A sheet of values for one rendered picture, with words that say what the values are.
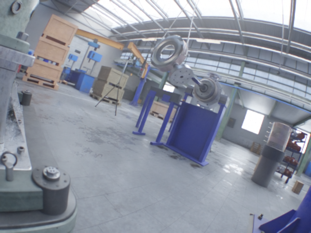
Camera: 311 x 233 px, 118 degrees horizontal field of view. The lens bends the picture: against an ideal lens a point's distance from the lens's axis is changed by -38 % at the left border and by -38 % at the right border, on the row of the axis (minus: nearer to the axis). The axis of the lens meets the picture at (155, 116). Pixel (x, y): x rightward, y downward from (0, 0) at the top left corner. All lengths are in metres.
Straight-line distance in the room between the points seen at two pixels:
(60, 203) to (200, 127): 2.36
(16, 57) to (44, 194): 0.28
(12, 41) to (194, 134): 2.48
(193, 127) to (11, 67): 2.45
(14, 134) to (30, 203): 0.28
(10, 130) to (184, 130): 2.44
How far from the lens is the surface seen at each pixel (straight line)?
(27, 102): 1.04
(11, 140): 0.55
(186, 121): 2.61
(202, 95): 2.29
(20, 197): 0.30
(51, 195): 0.30
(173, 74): 1.16
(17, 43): 0.41
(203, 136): 2.48
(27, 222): 0.33
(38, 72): 4.89
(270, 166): 2.75
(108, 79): 5.85
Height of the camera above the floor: 0.59
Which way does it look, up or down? 4 degrees down
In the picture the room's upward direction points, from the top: 21 degrees clockwise
